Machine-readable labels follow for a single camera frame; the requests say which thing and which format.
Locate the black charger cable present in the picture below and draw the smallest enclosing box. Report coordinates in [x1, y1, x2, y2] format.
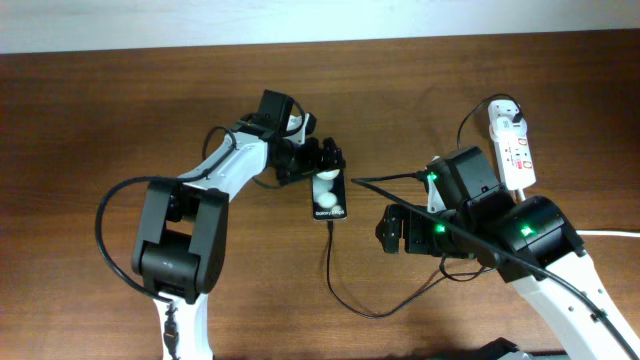
[325, 92, 525, 320]

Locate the white power strip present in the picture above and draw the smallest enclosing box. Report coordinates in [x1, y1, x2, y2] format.
[488, 100, 536, 191]

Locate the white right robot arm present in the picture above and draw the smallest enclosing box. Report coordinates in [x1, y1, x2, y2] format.
[375, 146, 639, 359]

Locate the black Galaxy smartphone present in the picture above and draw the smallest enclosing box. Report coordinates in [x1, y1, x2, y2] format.
[311, 170, 347, 221]

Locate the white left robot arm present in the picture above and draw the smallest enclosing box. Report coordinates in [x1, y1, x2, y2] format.
[131, 90, 346, 359]

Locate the white power strip cord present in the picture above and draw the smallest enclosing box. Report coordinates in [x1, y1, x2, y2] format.
[514, 188, 640, 239]

